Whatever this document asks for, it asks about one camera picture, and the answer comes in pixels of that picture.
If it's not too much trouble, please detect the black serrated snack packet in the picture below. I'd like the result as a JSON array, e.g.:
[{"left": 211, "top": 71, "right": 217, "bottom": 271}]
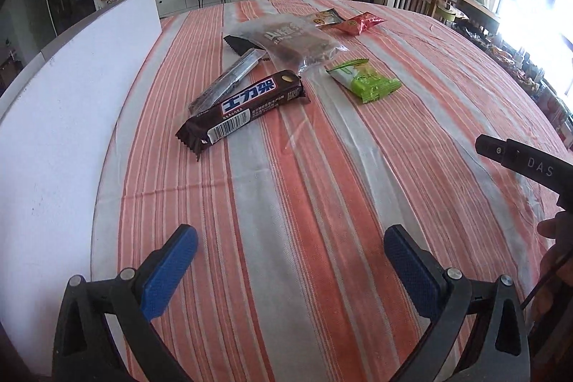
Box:
[{"left": 224, "top": 34, "right": 269, "bottom": 63}]

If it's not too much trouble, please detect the brown chocolate bar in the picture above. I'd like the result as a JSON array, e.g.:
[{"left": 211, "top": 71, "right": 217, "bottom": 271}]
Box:
[{"left": 175, "top": 70, "right": 309, "bottom": 161}]

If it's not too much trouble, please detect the black cable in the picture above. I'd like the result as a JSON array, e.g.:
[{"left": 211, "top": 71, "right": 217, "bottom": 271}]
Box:
[{"left": 521, "top": 250, "right": 573, "bottom": 309}]

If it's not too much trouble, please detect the person's right hand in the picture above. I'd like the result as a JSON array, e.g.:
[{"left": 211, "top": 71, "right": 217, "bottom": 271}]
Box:
[{"left": 525, "top": 207, "right": 573, "bottom": 322}]

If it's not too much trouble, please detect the white box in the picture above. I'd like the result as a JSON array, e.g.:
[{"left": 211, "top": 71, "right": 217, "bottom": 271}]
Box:
[{"left": 0, "top": 0, "right": 163, "bottom": 365}]

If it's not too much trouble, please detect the row of jars and bottles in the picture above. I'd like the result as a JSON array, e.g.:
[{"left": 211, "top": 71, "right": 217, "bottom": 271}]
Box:
[{"left": 441, "top": 1, "right": 573, "bottom": 141}]

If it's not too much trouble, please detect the wooden side table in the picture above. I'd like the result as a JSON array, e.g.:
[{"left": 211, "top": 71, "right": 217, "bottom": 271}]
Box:
[{"left": 436, "top": 0, "right": 501, "bottom": 34}]

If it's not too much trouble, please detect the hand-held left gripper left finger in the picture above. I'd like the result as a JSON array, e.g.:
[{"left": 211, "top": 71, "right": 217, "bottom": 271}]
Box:
[{"left": 53, "top": 224, "right": 198, "bottom": 382}]

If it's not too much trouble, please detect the orange striped tablecloth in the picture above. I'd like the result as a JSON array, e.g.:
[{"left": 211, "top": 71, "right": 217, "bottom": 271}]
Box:
[{"left": 90, "top": 0, "right": 573, "bottom": 382}]

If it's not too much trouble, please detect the long clear sausage packet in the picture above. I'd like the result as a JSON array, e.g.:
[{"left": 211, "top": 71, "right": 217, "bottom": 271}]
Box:
[{"left": 303, "top": 8, "right": 343, "bottom": 28}]

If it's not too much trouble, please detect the clear bag of brown biscuits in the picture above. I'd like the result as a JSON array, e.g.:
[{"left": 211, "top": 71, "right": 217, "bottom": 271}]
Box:
[{"left": 222, "top": 13, "right": 350, "bottom": 75}]

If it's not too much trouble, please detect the red snack packet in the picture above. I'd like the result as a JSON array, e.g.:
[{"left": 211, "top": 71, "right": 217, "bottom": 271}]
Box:
[{"left": 332, "top": 12, "right": 386, "bottom": 37}]

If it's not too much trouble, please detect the green snack packet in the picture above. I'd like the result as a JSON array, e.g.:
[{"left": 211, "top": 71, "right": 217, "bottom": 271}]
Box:
[{"left": 325, "top": 57, "right": 402, "bottom": 104}]

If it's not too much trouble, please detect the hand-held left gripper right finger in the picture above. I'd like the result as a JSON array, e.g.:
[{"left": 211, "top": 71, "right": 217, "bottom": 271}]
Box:
[{"left": 384, "top": 224, "right": 531, "bottom": 382}]

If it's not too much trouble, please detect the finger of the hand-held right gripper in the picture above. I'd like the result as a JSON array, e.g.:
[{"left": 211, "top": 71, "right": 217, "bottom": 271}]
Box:
[{"left": 475, "top": 134, "right": 573, "bottom": 191}]

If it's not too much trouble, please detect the black silver stick packet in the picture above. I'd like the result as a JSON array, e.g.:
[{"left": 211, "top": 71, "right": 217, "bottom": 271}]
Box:
[{"left": 188, "top": 48, "right": 266, "bottom": 115}]

